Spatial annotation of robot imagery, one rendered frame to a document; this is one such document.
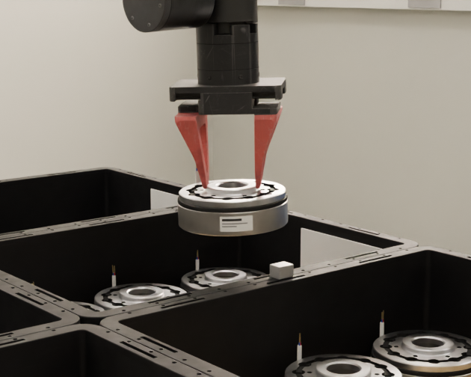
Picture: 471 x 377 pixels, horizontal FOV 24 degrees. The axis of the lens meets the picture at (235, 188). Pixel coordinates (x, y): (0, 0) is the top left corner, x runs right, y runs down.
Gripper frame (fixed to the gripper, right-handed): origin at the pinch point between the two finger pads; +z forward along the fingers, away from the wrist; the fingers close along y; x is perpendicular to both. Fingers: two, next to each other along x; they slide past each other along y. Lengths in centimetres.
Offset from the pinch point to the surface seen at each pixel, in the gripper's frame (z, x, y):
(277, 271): 7.4, -5.8, 4.6
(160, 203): 11.4, 39.4, -14.9
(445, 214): 80, 319, 41
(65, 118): 43, 337, -114
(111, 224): 8.1, 15.0, -15.7
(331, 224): 8.7, 17.1, 8.6
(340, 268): 8.3, -1.1, 10.1
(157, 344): 7.6, -24.0, -2.8
